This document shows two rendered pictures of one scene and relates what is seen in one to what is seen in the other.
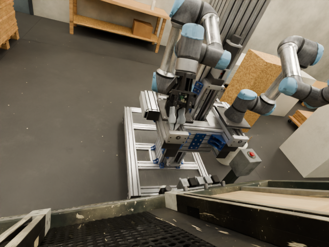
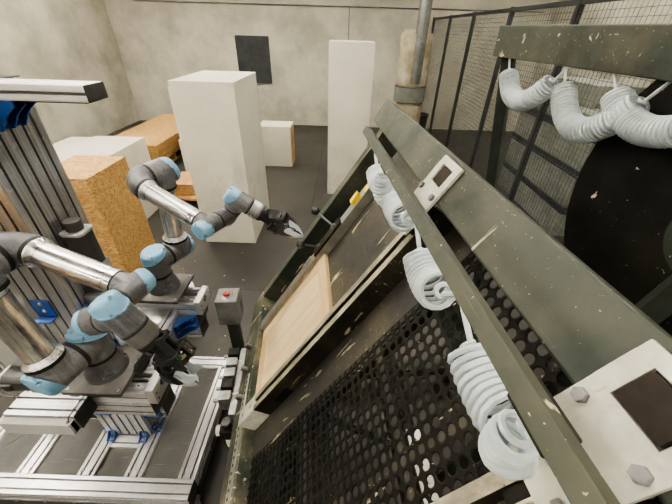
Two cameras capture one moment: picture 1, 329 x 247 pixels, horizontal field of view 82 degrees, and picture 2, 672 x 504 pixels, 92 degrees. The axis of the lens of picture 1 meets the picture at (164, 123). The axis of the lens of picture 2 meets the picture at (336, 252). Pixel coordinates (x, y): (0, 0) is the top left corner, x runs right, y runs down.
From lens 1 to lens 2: 0.51 m
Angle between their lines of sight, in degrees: 51
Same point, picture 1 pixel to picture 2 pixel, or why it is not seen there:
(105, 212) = not seen: outside the picture
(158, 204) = (248, 438)
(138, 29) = not seen: outside the picture
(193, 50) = (137, 317)
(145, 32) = not seen: outside the picture
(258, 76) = (97, 202)
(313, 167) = (250, 227)
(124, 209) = (241, 490)
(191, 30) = (113, 307)
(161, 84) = (61, 374)
